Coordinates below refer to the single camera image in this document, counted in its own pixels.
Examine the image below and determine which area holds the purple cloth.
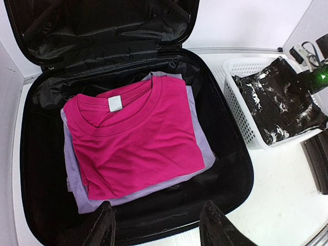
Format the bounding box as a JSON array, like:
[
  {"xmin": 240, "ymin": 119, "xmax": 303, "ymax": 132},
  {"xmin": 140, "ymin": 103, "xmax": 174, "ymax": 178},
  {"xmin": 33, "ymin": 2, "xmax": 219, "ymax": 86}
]
[{"xmin": 60, "ymin": 71, "xmax": 217, "ymax": 215}]

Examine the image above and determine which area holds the black ribbed hard-shell suitcase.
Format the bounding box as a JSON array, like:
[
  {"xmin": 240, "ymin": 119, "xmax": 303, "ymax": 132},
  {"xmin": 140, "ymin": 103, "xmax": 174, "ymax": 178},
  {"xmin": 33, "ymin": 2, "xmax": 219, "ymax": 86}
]
[{"xmin": 4, "ymin": 1, "xmax": 254, "ymax": 245}]

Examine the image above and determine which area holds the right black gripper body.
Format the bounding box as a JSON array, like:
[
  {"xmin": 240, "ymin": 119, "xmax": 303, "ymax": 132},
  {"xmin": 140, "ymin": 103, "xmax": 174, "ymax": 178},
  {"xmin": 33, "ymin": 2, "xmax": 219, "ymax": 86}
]
[{"xmin": 298, "ymin": 59, "xmax": 327, "ymax": 94}]

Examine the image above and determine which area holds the black pouch with pink end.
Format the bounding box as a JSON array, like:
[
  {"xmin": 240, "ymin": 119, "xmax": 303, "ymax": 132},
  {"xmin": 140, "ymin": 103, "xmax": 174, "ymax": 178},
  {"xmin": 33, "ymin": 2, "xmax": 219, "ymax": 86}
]
[{"xmin": 301, "ymin": 130, "xmax": 327, "ymax": 195}]

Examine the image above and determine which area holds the red cloth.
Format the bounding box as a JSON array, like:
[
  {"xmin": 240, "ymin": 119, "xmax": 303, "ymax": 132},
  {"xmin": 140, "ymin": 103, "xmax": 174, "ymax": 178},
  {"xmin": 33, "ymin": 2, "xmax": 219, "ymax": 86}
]
[{"xmin": 63, "ymin": 76, "xmax": 206, "ymax": 200}]

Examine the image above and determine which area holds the black white patterned pouch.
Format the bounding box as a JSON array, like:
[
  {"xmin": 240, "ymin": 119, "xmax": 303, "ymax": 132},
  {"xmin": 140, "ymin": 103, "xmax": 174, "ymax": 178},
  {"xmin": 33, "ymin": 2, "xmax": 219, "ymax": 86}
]
[{"xmin": 233, "ymin": 57, "xmax": 327, "ymax": 146}]

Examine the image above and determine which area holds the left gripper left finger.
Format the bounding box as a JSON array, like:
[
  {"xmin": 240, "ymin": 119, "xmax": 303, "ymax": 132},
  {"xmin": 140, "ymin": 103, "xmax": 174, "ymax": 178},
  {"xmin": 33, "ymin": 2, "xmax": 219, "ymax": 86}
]
[{"xmin": 84, "ymin": 201, "xmax": 116, "ymax": 245}]

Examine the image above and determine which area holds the white perforated plastic basket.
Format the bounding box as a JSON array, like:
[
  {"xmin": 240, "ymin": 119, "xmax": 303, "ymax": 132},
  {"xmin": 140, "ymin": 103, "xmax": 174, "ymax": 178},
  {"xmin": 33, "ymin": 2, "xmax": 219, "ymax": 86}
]
[{"xmin": 222, "ymin": 57, "xmax": 322, "ymax": 152}]

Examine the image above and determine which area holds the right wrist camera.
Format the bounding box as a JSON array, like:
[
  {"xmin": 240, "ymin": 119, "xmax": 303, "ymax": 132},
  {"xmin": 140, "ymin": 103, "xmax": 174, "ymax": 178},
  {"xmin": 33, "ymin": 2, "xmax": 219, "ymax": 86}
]
[{"xmin": 289, "ymin": 41, "xmax": 321, "ymax": 72}]

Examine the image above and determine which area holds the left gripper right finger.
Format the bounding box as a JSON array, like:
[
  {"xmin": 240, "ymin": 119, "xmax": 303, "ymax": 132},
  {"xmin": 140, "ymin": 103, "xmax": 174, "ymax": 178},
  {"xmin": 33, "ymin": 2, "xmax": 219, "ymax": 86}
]
[{"xmin": 199, "ymin": 200, "xmax": 254, "ymax": 246}]

